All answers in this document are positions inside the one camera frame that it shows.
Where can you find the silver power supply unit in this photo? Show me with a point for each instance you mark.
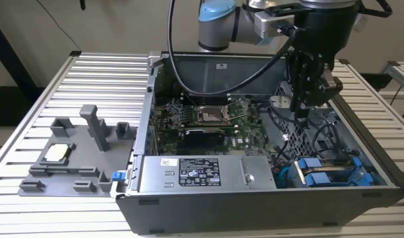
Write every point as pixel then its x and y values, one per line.
pixel 156 173

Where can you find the black table leg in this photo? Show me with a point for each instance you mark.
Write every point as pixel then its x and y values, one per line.
pixel 14 49

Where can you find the grey parts rack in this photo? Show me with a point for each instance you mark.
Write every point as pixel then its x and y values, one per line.
pixel 80 153

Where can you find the grey fan shroud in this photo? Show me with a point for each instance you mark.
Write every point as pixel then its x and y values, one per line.
pixel 216 77

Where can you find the silver CPU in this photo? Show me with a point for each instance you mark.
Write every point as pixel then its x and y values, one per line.
pixel 58 151

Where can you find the green motherboard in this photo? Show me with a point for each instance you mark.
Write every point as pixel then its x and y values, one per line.
pixel 252 138

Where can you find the metal slat table frame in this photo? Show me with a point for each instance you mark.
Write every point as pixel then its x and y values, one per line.
pixel 402 72

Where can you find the blue case latch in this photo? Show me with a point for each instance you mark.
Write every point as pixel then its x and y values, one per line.
pixel 118 176

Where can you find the open black PC case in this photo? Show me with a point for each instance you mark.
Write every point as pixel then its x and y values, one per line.
pixel 223 213

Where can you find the CPU socket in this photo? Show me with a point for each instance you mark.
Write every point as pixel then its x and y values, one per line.
pixel 207 115

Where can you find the black graphics card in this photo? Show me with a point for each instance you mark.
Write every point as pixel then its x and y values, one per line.
pixel 203 138

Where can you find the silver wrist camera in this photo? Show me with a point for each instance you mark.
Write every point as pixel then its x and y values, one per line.
pixel 267 24

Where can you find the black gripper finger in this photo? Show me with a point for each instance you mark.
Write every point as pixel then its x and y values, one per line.
pixel 296 81
pixel 318 91

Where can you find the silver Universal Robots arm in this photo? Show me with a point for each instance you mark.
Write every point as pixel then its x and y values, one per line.
pixel 216 32

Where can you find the metal disk bay cage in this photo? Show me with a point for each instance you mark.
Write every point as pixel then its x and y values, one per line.
pixel 288 146

